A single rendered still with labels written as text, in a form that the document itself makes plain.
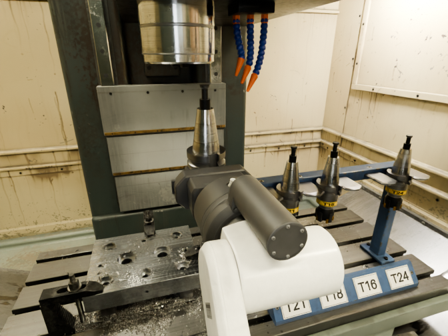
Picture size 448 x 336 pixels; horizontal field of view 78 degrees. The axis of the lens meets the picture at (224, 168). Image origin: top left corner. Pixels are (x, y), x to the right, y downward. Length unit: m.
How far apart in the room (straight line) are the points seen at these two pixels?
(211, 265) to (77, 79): 1.00
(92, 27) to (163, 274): 0.81
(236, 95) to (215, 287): 1.04
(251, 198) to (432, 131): 1.19
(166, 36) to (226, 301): 0.49
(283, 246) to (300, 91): 1.57
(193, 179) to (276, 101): 1.34
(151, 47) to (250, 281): 0.50
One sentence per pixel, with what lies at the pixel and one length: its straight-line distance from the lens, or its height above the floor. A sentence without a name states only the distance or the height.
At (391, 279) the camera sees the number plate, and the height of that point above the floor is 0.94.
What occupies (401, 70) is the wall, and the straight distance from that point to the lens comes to 1.49.
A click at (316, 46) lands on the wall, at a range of 1.79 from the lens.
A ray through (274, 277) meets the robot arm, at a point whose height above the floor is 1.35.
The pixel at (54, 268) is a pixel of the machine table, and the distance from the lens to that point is 1.06.
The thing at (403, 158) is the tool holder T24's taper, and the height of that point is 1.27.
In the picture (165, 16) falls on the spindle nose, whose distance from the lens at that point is 0.61.
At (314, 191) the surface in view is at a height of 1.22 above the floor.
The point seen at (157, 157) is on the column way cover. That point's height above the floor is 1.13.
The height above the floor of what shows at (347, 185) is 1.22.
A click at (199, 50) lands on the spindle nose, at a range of 0.61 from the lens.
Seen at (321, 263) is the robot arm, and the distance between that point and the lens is 0.26.
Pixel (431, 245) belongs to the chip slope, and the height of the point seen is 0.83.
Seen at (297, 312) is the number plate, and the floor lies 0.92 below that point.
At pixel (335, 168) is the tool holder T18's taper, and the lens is 0.71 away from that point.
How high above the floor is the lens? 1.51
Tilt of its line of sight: 22 degrees down
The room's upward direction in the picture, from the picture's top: straight up
